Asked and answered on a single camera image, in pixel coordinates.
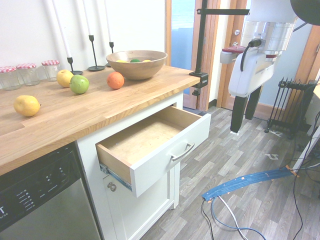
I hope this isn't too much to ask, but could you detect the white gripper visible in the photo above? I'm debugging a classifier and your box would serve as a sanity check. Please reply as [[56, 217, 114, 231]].
[[228, 46, 279, 135]]

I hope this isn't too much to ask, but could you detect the white drawer with wooden inside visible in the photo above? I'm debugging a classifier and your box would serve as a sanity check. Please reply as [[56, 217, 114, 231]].
[[95, 105, 212, 199]]

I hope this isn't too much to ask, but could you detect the black oil radiator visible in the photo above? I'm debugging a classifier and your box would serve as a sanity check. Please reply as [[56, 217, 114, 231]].
[[264, 77, 319, 140]]

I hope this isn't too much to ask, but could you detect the grey red door device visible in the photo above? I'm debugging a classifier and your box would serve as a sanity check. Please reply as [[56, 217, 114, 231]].
[[219, 45, 245, 65]]

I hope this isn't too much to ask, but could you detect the wooden door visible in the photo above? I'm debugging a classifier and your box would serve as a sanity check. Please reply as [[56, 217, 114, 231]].
[[216, 0, 253, 111]]

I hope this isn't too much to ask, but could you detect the large wooden bowl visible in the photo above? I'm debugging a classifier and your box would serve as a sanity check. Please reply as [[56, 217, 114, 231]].
[[105, 50, 169, 81]]

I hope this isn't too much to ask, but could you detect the black round object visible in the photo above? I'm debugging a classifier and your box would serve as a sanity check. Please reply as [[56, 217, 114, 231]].
[[289, 0, 320, 26]]

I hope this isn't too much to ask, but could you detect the orange fruit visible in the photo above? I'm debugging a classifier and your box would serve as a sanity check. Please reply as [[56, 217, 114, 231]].
[[106, 71, 125, 90]]

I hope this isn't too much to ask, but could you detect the white kitchen cabinet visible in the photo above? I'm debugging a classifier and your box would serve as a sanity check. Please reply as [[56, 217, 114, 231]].
[[74, 90, 186, 240]]

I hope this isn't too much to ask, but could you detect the tall black candle holder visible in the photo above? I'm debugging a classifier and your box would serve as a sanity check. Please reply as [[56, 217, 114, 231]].
[[86, 34, 106, 72]]

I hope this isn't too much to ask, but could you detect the green apple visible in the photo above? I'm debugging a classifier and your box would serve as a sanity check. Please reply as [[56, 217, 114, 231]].
[[69, 74, 90, 95]]

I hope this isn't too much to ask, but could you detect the short black candle holder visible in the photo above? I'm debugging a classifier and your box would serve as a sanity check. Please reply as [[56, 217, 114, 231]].
[[66, 56, 84, 76]]

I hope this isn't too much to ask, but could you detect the yellow apple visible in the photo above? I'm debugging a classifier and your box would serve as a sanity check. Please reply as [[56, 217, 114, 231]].
[[56, 69, 75, 89]]

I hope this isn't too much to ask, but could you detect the glass jar red checkered lid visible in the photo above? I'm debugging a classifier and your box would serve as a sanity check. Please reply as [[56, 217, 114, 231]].
[[0, 65, 21, 91], [41, 59, 61, 82], [15, 63, 40, 87]]

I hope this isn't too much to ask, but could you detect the stainless steel dishwasher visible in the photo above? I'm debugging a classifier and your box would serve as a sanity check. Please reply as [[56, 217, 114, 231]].
[[0, 141, 102, 240]]

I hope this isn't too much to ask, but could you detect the yellow lemon with stem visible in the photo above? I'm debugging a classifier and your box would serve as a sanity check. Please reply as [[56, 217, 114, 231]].
[[13, 95, 42, 118]]

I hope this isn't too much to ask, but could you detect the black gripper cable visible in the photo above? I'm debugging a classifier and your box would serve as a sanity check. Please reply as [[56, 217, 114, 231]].
[[240, 38, 262, 71]]

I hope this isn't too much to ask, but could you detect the blue floor cable cover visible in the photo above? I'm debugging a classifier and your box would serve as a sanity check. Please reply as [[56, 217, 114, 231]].
[[201, 167, 300, 202]]

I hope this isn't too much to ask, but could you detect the black clamp camera stand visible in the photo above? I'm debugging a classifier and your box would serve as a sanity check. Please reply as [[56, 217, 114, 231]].
[[188, 0, 251, 97]]

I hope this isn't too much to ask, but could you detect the grey white cable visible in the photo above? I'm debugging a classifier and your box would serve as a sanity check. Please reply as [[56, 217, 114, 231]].
[[216, 194, 253, 240]]

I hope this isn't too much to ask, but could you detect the blue cable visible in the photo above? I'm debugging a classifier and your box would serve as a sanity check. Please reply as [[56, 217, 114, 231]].
[[210, 194, 270, 240]]

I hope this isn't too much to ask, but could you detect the black floor cable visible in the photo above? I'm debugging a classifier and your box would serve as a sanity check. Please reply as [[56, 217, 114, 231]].
[[201, 199, 216, 240]]

